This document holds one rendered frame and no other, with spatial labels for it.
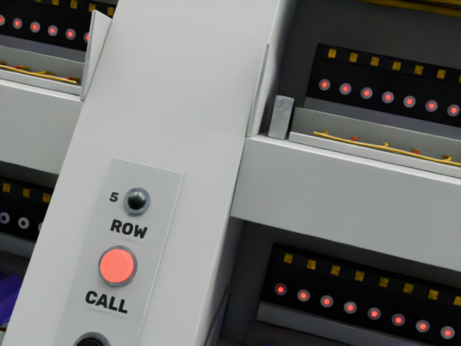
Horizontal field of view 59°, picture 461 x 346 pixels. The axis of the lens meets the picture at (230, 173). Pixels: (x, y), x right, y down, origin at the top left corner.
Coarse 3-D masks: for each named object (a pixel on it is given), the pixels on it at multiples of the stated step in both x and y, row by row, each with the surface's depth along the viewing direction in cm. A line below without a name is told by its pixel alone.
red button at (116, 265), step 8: (104, 256) 20; (112, 256) 20; (120, 256) 20; (128, 256) 20; (104, 264) 20; (112, 264) 20; (120, 264) 20; (128, 264) 20; (104, 272) 20; (112, 272) 20; (120, 272) 20; (128, 272) 20; (112, 280) 20; (120, 280) 20
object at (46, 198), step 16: (0, 176) 38; (0, 192) 39; (16, 192) 38; (32, 192) 38; (48, 192) 38; (0, 208) 39; (16, 208) 39; (32, 208) 38; (0, 224) 39; (16, 224) 39; (32, 224) 38
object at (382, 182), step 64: (320, 64) 40; (384, 64) 39; (256, 128) 24; (320, 128) 29; (384, 128) 28; (448, 128) 38; (256, 192) 22; (320, 192) 22; (384, 192) 21; (448, 192) 21; (448, 256) 21
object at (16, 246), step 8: (0, 232) 39; (0, 240) 39; (8, 240) 38; (16, 240) 38; (24, 240) 38; (32, 240) 39; (0, 248) 39; (8, 248) 38; (16, 248) 38; (24, 248) 38; (32, 248) 38; (24, 256) 38
